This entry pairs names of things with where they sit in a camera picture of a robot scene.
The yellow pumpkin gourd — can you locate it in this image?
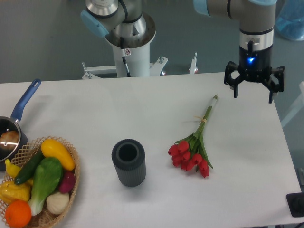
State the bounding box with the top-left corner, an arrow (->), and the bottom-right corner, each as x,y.
0,181 -> 31,204

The green cucumber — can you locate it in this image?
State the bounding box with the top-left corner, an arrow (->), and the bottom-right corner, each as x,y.
14,150 -> 45,185

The black device at table edge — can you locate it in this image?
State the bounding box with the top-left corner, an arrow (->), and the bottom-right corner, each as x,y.
286,192 -> 304,218

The dark grey ribbed vase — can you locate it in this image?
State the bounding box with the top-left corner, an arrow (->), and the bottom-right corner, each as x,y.
111,139 -> 146,187

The yellow banana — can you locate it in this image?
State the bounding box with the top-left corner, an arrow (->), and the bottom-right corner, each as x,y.
4,159 -> 21,181

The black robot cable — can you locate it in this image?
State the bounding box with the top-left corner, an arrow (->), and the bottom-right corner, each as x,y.
120,37 -> 132,77

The white frame at right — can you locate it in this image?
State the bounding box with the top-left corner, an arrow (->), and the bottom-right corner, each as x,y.
281,81 -> 304,128

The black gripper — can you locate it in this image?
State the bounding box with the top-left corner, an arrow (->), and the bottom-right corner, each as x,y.
224,46 -> 285,104

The white garlic bulb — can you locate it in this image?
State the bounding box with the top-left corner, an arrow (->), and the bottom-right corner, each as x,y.
46,191 -> 69,215

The blue translucent plastic container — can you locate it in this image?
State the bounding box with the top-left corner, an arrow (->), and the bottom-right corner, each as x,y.
275,0 -> 304,41

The green bok choy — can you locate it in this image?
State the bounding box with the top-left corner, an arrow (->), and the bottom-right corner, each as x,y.
28,157 -> 63,216

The brown bread roll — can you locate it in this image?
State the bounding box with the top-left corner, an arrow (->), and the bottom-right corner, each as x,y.
0,131 -> 19,151

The purple red radish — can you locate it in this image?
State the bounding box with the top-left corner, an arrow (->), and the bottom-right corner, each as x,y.
58,171 -> 76,193

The red tulip bouquet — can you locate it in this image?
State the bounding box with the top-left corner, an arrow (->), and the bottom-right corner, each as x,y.
168,95 -> 218,178

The woven wicker basket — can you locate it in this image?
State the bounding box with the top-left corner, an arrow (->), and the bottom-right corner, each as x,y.
11,136 -> 80,228

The yellow squash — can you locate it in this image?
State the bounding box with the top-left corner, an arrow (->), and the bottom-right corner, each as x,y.
41,139 -> 76,171

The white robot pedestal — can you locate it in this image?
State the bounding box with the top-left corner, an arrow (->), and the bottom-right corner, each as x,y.
81,13 -> 198,80

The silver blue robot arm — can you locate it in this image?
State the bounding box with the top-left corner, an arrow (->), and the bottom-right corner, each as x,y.
80,0 -> 285,96

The blue handled saucepan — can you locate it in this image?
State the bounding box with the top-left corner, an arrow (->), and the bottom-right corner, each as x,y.
0,79 -> 41,171

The orange fruit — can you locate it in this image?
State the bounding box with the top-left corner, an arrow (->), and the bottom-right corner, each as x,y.
5,200 -> 32,228

